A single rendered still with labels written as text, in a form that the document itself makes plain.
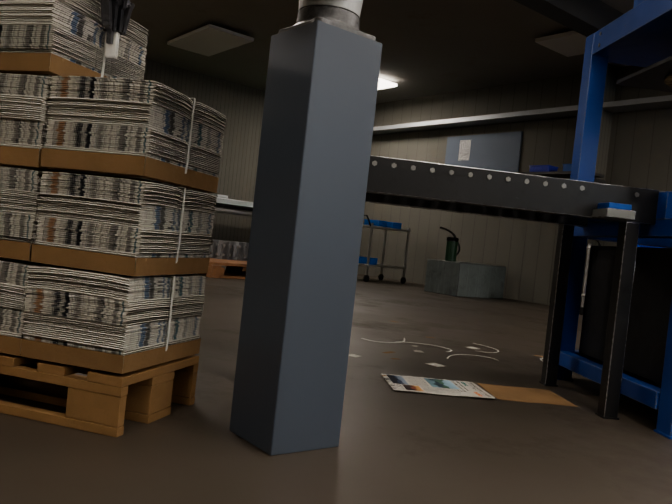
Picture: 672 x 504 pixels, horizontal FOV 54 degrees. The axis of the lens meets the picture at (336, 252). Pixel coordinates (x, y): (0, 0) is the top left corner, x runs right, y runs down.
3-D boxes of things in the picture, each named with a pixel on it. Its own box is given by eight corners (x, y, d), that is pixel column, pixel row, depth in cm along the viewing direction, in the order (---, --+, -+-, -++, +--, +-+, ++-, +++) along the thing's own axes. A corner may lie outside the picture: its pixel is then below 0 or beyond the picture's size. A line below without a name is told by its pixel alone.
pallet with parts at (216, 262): (247, 272, 827) (250, 242, 827) (302, 281, 770) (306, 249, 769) (160, 268, 722) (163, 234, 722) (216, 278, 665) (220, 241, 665)
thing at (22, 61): (48, 70, 158) (50, 52, 158) (-42, 68, 167) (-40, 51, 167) (93, 87, 173) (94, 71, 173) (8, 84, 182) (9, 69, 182)
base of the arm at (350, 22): (389, 47, 164) (392, 25, 164) (318, 21, 151) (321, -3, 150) (344, 58, 179) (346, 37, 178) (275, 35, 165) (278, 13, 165)
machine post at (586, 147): (554, 379, 294) (593, 31, 291) (546, 374, 303) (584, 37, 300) (572, 380, 295) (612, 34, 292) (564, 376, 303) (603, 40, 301)
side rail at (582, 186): (265, 179, 214) (269, 142, 214) (265, 180, 219) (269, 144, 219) (656, 224, 226) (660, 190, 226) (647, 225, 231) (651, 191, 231)
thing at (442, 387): (393, 391, 233) (393, 388, 233) (380, 374, 261) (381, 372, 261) (494, 400, 236) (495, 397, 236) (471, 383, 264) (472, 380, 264)
